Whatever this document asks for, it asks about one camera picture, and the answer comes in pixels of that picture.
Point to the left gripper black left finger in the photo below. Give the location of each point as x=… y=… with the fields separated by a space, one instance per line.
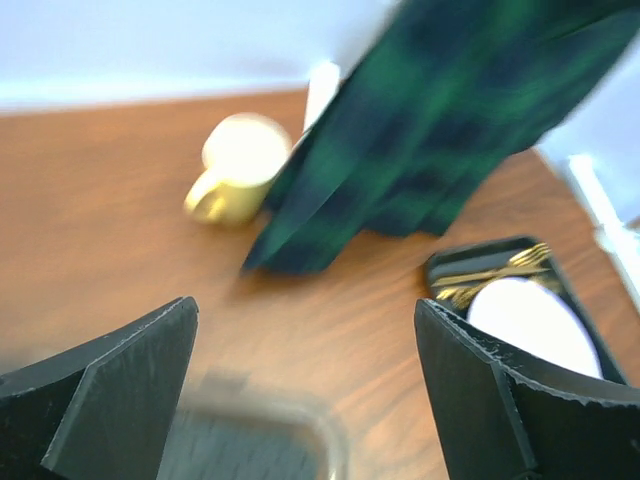
x=103 y=409

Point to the clear plastic storage bin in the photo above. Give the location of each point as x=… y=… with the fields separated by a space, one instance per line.
x=227 y=428

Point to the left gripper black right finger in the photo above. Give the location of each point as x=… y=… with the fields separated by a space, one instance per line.
x=502 y=413

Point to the yellow mug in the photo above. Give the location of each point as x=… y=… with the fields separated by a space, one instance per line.
x=242 y=157

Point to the gold cutlery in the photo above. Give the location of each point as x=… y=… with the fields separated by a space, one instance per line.
x=461 y=289

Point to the green plaid pleated skirt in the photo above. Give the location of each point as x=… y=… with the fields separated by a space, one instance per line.
x=449 y=91

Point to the black rectangular tray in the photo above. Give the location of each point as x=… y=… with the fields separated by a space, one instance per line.
x=495 y=253

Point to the lavender round plate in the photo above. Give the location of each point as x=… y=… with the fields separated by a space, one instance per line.
x=535 y=320

